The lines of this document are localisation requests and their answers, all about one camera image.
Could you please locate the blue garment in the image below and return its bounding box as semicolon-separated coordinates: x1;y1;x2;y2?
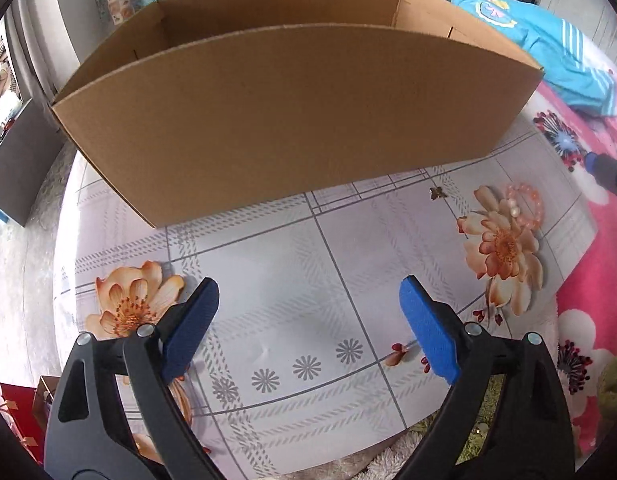
451;0;617;117

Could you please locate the brown cardboard box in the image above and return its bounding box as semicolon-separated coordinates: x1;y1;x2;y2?
54;0;543;227

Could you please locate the pink orange bead bracelet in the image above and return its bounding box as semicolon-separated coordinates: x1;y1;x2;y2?
503;182;546;233

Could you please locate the small gold butterfly charm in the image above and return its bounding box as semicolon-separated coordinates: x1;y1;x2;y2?
430;186;448;200

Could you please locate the floral plaid table mat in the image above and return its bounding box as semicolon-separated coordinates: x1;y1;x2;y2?
54;110;596;479

